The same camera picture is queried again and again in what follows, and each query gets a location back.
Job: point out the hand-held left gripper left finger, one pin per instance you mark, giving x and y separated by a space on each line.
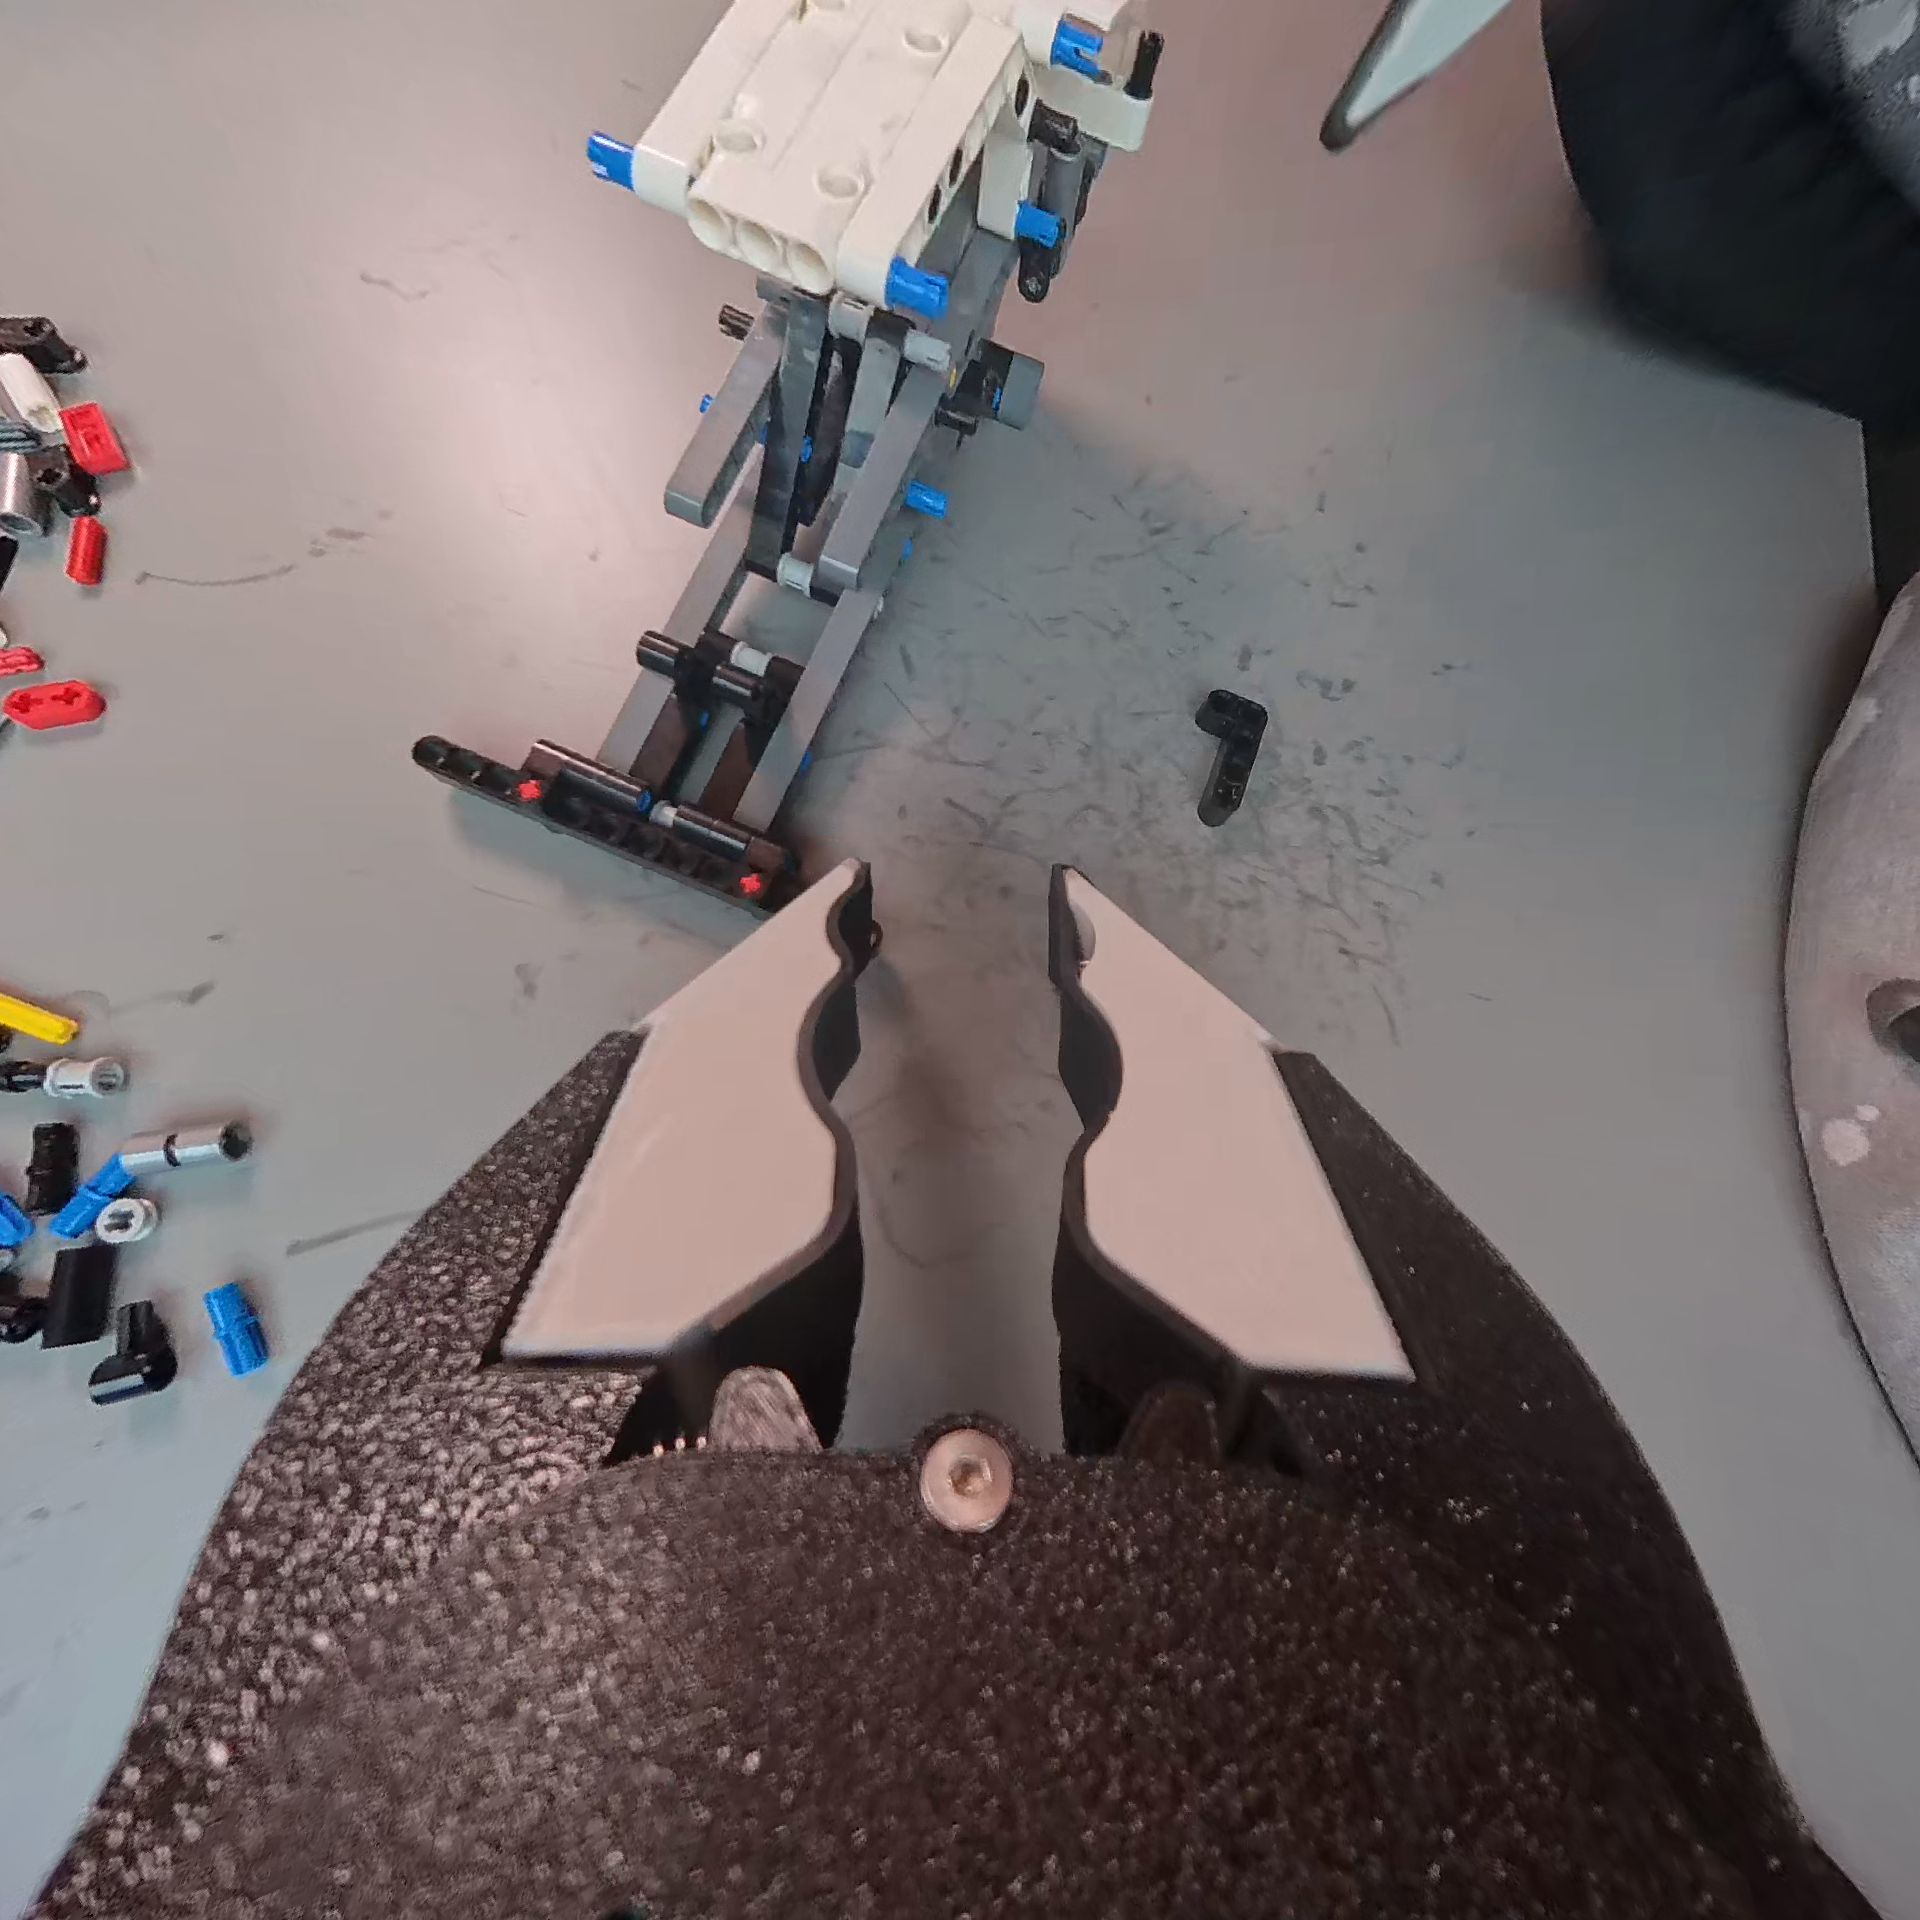
704 1187

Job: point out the black clip microphone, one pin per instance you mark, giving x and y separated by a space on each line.
1896 1020

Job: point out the white toy truck model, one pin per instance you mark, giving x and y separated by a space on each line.
825 135

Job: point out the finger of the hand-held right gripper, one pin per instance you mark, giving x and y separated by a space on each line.
1425 53

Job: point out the pile of blue black pins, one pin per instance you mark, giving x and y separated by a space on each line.
75 1290

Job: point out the grey desk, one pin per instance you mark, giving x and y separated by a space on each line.
1350 451

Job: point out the black angled beam brick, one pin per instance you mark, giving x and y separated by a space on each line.
1222 766

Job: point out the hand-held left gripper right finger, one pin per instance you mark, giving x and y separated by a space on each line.
1231 1202

